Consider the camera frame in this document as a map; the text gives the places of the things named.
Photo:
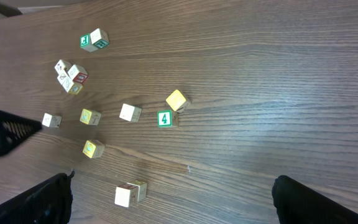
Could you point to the red-sided wooden block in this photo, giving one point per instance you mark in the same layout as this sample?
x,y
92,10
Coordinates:
x,y
130,113

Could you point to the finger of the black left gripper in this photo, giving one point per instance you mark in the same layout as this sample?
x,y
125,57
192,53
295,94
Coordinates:
x,y
14,130

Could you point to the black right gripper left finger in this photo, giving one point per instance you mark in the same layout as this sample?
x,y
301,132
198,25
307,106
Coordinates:
x,y
47,202

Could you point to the bird picture blue-sided block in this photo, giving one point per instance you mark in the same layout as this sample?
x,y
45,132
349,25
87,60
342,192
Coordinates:
x,y
142,189

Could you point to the small plain wooden block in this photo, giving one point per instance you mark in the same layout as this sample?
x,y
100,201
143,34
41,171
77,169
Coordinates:
x,y
62,66

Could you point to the yellow-sided picture wooden block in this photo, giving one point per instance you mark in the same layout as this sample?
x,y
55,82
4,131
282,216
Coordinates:
x,y
68,84

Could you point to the teal-sided picture wooden block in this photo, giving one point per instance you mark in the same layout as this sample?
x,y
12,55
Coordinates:
x,y
51,121

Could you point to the yellow number two block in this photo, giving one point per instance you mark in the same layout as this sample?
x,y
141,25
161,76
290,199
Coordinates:
x,y
93,149

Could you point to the green R wooden block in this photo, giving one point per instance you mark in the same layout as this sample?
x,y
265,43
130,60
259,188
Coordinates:
x,y
99,38

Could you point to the green letter wooden block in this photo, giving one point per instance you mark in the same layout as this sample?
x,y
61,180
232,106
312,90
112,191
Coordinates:
x,y
85,43

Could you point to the red U wooden block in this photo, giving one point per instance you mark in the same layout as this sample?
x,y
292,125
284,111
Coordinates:
x,y
78,74

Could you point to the green number four block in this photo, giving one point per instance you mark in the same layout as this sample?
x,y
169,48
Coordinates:
x,y
167,119

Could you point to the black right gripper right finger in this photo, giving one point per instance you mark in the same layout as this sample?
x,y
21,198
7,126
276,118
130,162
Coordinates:
x,y
297,204

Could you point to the yellow umbrella wooden block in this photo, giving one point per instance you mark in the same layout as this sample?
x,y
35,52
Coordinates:
x,y
90,117

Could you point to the green-sided number five block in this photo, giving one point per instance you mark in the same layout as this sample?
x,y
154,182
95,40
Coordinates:
x,y
126,195

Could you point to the yellow-top tilted wooden block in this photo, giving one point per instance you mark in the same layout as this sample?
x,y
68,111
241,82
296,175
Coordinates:
x,y
178,101

